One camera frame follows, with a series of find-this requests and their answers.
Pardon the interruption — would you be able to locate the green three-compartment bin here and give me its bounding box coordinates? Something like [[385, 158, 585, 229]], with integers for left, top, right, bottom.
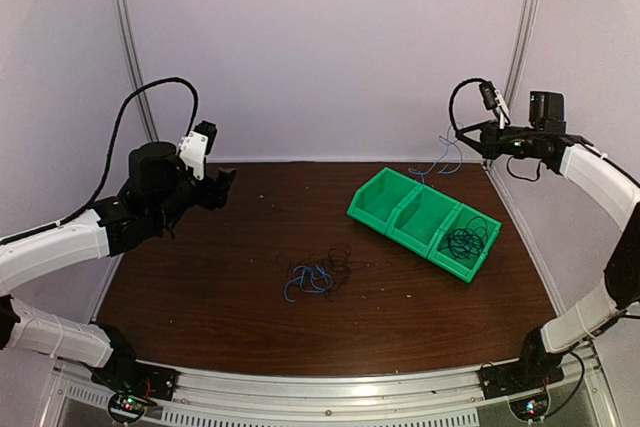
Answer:
[[347, 167, 502, 283]]

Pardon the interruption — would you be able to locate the right circuit board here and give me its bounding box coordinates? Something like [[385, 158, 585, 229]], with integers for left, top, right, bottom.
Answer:
[[510, 397, 549, 422]]

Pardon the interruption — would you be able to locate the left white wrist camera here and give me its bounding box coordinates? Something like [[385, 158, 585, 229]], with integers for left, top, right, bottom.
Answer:
[[178, 121, 218, 181]]

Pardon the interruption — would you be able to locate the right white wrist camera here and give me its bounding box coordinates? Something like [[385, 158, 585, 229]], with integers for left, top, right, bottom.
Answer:
[[479, 80, 511, 129]]

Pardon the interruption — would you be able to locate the right black sleeved cable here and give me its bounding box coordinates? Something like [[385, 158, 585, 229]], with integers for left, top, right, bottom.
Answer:
[[447, 77, 546, 182]]

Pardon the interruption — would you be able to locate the circuit board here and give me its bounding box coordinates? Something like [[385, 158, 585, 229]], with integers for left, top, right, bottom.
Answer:
[[107, 393, 154, 424], [510, 397, 549, 422]]

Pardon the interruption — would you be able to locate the left circuit board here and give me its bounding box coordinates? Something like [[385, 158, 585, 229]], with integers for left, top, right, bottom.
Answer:
[[107, 393, 154, 424]]

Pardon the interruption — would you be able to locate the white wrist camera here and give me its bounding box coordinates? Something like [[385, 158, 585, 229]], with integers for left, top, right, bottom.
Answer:
[[178, 121, 218, 181], [479, 80, 511, 129]]

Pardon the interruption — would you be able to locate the front aluminium rail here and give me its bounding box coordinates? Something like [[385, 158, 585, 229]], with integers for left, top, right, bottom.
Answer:
[[47, 341, 616, 427]]

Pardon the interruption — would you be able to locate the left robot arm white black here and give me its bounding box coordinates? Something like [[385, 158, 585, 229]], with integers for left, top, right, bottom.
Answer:
[[1, 134, 236, 391]]

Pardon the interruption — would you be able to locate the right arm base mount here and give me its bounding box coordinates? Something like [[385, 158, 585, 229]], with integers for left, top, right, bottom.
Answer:
[[477, 361, 565, 400]]

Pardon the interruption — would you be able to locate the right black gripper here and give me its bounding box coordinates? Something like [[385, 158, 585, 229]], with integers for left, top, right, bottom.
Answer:
[[457, 118, 543, 159]]

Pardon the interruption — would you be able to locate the left aluminium frame post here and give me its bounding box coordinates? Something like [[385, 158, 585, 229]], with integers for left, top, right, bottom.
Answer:
[[113, 0, 159, 142]]

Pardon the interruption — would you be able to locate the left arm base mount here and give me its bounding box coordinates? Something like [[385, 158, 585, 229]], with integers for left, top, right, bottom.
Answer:
[[88, 359, 178, 401]]

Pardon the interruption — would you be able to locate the right aluminium frame post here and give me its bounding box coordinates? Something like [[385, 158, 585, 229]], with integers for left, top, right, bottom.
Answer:
[[481, 0, 545, 169]]

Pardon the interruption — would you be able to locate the aluminium frame post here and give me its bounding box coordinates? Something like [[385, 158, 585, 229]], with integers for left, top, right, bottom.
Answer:
[[481, 0, 545, 169], [113, 0, 159, 142]]

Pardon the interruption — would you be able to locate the black sleeved cable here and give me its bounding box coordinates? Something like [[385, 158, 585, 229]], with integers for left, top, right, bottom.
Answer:
[[447, 77, 546, 182], [0, 76, 201, 243]]

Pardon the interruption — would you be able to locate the left black sleeved cable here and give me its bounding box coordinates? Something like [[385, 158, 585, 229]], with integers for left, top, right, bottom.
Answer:
[[0, 76, 201, 243]]

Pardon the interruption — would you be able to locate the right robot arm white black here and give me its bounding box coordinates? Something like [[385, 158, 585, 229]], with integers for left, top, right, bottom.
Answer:
[[454, 78, 639, 389]]

